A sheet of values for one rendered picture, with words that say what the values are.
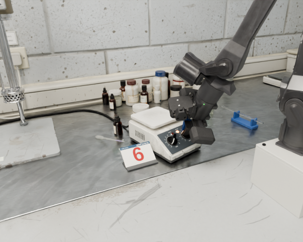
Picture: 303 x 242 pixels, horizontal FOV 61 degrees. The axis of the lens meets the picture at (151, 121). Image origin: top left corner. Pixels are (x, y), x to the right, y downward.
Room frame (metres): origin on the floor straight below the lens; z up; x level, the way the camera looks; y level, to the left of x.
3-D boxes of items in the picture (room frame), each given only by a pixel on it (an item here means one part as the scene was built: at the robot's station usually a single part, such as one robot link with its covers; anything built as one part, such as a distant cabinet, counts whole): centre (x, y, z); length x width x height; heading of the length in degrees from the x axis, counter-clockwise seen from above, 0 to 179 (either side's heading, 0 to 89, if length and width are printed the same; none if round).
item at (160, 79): (1.16, -0.05, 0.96); 0.07 x 0.07 x 0.13
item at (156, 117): (0.74, -0.01, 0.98); 0.12 x 0.12 x 0.01; 39
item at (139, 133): (0.72, -0.03, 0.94); 0.22 x 0.13 x 0.08; 39
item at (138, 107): (0.85, 0.04, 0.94); 0.06 x 0.06 x 0.08
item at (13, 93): (0.77, 0.43, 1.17); 0.07 x 0.07 x 0.25
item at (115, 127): (0.80, 0.12, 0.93); 0.03 x 0.03 x 0.07
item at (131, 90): (1.09, 0.08, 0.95); 0.06 x 0.06 x 0.11
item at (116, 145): (0.68, 0.09, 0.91); 0.06 x 0.06 x 0.02
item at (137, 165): (0.62, 0.04, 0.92); 0.09 x 0.06 x 0.04; 115
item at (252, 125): (0.85, -0.34, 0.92); 0.10 x 0.03 x 0.04; 29
